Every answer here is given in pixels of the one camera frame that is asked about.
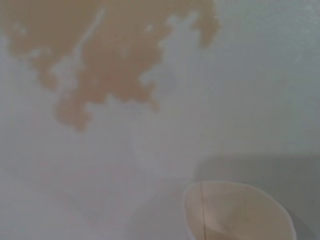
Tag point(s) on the cream paper cup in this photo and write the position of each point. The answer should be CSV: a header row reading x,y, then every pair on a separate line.
x,y
237,212

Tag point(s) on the brown water stain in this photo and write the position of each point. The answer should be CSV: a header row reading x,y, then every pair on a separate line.
x,y
112,62

